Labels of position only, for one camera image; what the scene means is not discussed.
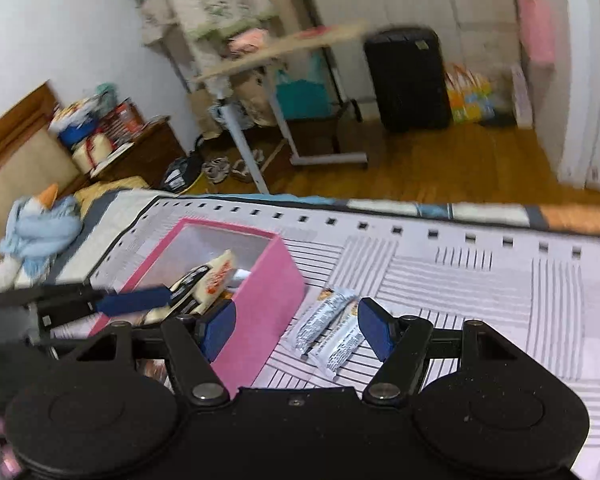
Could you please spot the white wardrobe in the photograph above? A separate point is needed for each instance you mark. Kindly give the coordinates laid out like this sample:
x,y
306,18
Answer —
x,y
481,35

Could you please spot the pink pouch on desk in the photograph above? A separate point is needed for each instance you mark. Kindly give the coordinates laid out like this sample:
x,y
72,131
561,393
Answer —
x,y
249,41

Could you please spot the black hard suitcase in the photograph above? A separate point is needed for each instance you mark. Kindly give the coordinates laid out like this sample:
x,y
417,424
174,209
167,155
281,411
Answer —
x,y
408,76

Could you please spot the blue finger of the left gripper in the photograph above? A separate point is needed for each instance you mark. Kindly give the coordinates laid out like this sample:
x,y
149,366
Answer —
x,y
115,304

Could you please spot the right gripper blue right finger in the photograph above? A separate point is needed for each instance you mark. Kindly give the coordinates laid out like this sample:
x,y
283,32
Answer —
x,y
401,345

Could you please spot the grey snack bar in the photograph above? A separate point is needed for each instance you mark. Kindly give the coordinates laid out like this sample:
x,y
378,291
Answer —
x,y
334,350
328,305

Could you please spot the light blue goose plush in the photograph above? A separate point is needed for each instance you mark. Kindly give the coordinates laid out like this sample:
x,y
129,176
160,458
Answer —
x,y
36,235

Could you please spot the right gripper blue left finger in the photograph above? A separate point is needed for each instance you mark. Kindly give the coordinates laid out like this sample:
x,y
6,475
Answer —
x,y
193,342

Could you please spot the striped patterned bed sheet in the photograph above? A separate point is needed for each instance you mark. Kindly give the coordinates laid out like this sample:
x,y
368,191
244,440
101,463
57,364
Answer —
x,y
532,273

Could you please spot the teal tote bag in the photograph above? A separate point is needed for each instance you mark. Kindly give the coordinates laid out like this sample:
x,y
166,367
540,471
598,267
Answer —
x,y
305,98

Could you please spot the pink hanging bag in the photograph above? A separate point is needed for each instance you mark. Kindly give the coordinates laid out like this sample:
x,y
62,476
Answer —
x,y
537,31

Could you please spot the pink cardboard storage box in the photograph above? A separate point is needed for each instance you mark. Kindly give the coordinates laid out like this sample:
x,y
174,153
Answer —
x,y
240,299

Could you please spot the dark wooden nightstand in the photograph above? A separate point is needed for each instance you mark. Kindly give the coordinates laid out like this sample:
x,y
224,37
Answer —
x,y
148,156

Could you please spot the white paper bag floor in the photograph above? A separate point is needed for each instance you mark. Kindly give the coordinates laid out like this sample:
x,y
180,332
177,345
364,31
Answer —
x,y
522,105

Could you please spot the beige noodle meal packet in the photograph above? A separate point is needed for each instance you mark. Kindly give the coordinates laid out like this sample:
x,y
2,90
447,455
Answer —
x,y
197,290

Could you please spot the colourful gift bag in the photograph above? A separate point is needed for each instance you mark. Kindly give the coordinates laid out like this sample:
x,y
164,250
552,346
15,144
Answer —
x,y
469,95

